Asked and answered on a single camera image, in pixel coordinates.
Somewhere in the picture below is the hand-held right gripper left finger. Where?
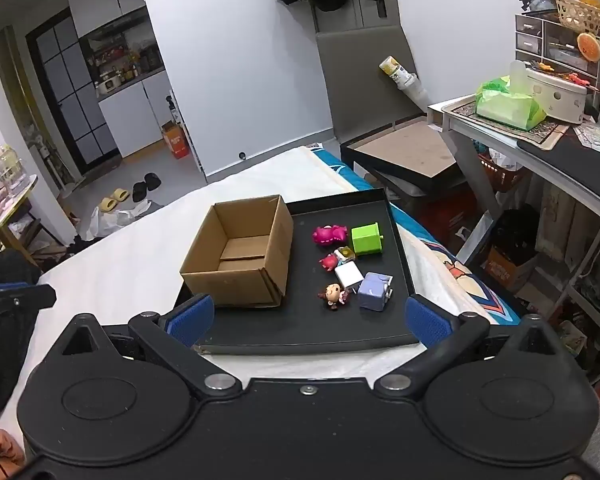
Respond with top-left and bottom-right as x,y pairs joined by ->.
57,294 -> 242,393

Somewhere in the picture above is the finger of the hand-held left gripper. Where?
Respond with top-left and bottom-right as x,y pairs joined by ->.
0,283 -> 57,327

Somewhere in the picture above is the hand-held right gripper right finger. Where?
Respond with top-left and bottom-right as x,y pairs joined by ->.
374,295 -> 561,392

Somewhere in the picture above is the brown cardboard box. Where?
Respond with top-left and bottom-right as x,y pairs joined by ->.
180,195 -> 295,308

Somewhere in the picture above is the purple and white toy figure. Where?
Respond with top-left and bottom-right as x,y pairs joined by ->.
357,271 -> 395,310

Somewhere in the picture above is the white plug charger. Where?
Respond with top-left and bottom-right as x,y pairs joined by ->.
335,262 -> 365,289

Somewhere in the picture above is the small brown-haired doll figure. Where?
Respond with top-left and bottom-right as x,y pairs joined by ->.
317,282 -> 352,311

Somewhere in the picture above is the green cube toy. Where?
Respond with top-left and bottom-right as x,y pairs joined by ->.
351,222 -> 385,256

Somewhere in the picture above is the black shallow tray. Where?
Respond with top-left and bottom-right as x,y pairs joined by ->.
172,187 -> 421,356

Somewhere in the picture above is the blue printed mattress cover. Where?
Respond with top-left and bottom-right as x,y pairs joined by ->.
305,142 -> 523,322

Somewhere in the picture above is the dark cloth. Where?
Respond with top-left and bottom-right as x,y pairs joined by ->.
0,249 -> 42,422

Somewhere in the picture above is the small side table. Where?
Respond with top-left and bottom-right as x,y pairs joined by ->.
0,175 -> 47,267

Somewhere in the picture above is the printed cardboard box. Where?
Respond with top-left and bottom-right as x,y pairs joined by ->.
485,245 -> 539,294

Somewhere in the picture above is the red box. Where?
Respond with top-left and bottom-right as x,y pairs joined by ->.
420,190 -> 482,242

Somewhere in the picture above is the white plastic bag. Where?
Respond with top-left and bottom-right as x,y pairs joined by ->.
87,199 -> 152,242

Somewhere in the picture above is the magenta animal toy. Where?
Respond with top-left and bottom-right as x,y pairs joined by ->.
312,225 -> 350,249

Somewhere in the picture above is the clear jar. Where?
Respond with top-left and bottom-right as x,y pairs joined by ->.
0,144 -> 22,187

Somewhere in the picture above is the red plastic basket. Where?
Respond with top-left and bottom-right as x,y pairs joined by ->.
477,152 -> 529,194

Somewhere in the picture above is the black box lid brown inside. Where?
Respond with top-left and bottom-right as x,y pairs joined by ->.
340,122 -> 468,192

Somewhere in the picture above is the orange box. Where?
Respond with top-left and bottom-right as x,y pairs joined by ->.
161,120 -> 191,160

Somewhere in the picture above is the white desk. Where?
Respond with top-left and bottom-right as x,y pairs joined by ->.
427,92 -> 600,313

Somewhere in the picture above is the black-framed glass door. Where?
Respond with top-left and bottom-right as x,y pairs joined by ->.
25,15 -> 122,169

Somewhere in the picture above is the white kitchen cabinet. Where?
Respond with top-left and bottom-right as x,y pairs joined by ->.
64,0 -> 182,159

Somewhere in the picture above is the patterned desk mat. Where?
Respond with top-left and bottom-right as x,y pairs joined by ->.
442,95 -> 572,152

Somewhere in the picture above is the green tissue pack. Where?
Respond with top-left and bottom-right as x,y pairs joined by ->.
475,75 -> 549,132

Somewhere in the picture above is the white canister yellow cap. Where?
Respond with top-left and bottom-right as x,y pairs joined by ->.
378,55 -> 428,107

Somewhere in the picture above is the clear plastic bottle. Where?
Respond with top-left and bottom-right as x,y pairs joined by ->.
510,60 -> 534,97

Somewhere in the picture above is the white round container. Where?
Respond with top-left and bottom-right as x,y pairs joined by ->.
522,67 -> 589,124

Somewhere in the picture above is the grey drawer organizer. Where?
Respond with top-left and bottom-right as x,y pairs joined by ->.
515,12 -> 600,79

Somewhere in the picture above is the orange round plush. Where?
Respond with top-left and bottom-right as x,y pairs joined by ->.
577,32 -> 600,61

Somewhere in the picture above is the wicker basket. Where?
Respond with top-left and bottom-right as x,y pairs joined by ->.
554,0 -> 600,37

